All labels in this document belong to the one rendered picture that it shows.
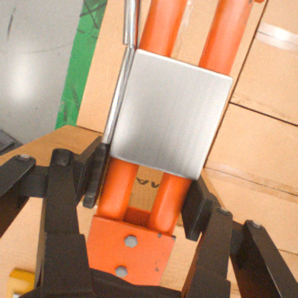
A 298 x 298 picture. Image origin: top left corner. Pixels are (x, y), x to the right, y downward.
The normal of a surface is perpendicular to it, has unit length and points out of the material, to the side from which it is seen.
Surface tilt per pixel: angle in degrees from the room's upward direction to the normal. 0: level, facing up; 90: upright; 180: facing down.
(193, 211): 91
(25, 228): 0
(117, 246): 0
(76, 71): 0
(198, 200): 91
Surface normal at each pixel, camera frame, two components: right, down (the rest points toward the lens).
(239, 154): -0.02, 0.25
